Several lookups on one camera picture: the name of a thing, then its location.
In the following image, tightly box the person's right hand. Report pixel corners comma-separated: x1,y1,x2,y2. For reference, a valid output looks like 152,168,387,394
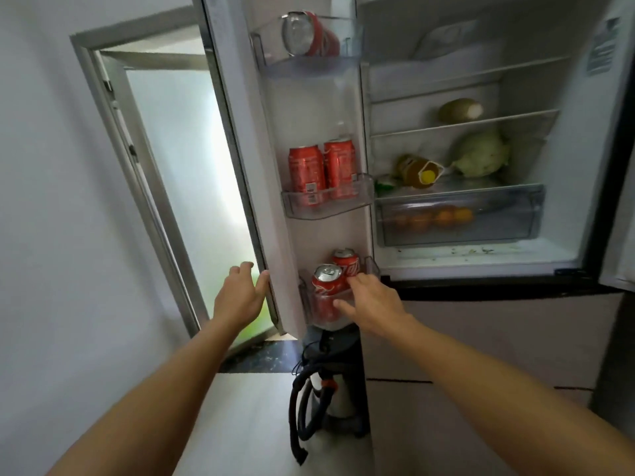
332,273,415,338

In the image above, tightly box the person's left hand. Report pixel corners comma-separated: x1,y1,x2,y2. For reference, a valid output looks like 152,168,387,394
212,261,271,333

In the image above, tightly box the pink refrigerator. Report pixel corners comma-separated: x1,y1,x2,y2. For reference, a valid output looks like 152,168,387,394
190,0,635,476

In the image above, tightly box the bunch of oranges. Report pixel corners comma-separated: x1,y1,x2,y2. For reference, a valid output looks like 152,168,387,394
393,205,476,232

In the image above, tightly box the dark juice bottle green label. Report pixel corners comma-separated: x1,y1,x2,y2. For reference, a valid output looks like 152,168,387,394
395,153,446,190

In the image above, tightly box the clear crisper drawer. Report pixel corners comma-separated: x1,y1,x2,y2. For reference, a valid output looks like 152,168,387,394
375,184,546,249

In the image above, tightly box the green cabbage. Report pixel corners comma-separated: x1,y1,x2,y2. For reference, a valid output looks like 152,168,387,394
452,131,512,179

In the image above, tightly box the pale bare white radish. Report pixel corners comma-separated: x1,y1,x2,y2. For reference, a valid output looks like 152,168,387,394
438,97,485,126

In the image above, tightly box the person's left forearm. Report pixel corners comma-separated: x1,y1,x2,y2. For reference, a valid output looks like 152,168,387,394
47,317,241,476

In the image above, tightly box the person's right forearm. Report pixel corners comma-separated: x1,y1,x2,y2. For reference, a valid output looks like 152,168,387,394
386,315,635,476

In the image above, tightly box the clear plastic door bin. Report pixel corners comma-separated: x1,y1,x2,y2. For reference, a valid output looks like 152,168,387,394
250,12,366,80
298,256,382,331
281,173,376,221

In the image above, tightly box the frosted glass door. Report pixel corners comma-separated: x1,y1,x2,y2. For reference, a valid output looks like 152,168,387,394
99,52,276,342

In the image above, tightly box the white thermostat housing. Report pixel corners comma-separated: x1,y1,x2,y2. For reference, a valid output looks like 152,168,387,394
414,18,481,61

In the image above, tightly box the grey label sticker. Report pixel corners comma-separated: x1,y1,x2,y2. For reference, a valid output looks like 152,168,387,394
585,17,622,76

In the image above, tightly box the metal door frame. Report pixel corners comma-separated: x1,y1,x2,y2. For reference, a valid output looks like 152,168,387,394
69,7,278,350

